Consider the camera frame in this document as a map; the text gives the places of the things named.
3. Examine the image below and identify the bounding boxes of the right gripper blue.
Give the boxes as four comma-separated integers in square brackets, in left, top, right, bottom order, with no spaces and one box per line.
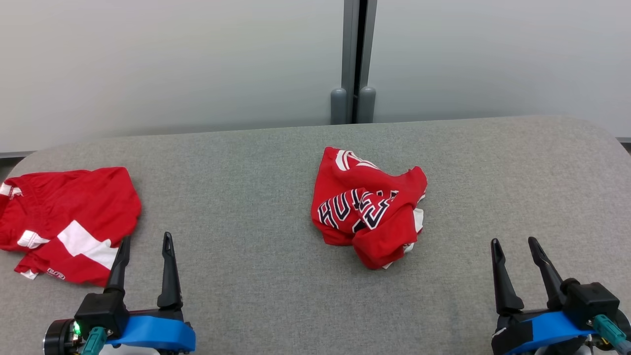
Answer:
[491,237,599,355]

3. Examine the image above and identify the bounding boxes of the right teal cable connector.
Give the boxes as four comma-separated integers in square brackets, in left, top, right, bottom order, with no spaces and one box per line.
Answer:
[593,315,631,355]

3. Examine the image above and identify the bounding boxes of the left teal cable connector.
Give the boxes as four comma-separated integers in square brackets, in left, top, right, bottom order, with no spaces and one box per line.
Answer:
[81,326,108,355]

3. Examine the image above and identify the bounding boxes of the right gripper black cylindrical motor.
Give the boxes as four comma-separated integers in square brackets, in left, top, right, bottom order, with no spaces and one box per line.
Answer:
[615,310,631,343]

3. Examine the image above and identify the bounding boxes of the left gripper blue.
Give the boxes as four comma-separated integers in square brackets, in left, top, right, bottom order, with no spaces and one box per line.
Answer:
[104,232,197,354]

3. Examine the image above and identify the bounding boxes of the left gripper black cylindrical motor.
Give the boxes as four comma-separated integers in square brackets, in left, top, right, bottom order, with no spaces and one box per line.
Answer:
[43,319,82,355]

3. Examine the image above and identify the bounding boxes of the grey partition post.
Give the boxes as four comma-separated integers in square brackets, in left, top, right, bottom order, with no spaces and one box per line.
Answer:
[341,0,378,124]

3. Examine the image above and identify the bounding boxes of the red shorts with white patches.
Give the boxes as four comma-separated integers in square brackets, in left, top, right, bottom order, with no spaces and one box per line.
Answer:
[0,167,142,287]

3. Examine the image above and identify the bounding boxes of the teal cable connector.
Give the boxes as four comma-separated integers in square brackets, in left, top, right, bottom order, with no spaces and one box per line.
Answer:
[81,326,108,355]
[593,315,631,355]

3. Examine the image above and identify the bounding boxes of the grey cylindrical post foot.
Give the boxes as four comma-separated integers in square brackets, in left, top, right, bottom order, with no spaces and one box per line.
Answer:
[358,86,376,124]
[330,87,348,125]

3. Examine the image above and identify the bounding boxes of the gripper black cylindrical motor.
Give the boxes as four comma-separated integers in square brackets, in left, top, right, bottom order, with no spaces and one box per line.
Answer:
[43,319,82,355]
[615,310,631,343]

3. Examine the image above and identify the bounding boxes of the red basketball jersey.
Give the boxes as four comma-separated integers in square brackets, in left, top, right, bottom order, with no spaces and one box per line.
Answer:
[311,146,428,270]

